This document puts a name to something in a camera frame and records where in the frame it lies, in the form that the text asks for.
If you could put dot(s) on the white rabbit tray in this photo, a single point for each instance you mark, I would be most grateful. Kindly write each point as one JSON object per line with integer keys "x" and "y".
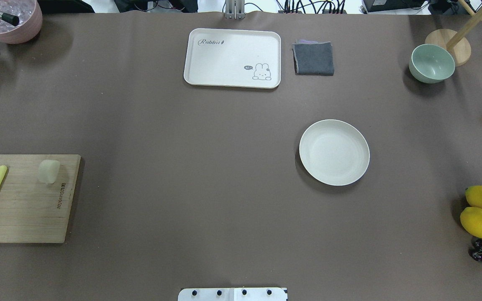
{"x": 233, "y": 58}

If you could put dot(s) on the pale white bun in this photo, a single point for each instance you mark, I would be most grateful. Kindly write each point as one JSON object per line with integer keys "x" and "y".
{"x": 48, "y": 170}

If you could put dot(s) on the white round plate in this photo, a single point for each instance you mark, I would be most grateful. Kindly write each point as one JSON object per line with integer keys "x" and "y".
{"x": 334, "y": 152}

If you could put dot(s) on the grey folded cloth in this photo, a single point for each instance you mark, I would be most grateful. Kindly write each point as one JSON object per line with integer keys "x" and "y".
{"x": 313, "y": 58}

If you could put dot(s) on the green ceramic bowl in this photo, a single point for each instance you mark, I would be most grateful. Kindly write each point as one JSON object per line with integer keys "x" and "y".
{"x": 431, "y": 64}

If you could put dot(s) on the wooden cutting board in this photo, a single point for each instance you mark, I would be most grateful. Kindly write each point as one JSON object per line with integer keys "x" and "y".
{"x": 32, "y": 211}

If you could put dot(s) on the wooden cup rack stand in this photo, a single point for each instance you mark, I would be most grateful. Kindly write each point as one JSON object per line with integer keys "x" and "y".
{"x": 455, "y": 42}

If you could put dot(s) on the lower yellow lemon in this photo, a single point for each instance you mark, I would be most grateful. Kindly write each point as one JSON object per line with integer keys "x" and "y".
{"x": 471, "y": 220}

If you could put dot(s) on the dark cherries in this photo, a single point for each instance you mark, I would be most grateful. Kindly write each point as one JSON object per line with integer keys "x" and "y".
{"x": 475, "y": 251}

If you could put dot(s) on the pink ice bowl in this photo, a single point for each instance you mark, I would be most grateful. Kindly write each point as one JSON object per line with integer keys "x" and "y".
{"x": 20, "y": 20}

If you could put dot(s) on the aluminium frame post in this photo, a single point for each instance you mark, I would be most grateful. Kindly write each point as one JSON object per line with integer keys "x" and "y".
{"x": 234, "y": 9}

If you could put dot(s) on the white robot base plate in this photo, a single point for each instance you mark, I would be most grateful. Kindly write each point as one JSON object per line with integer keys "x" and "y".
{"x": 234, "y": 294}

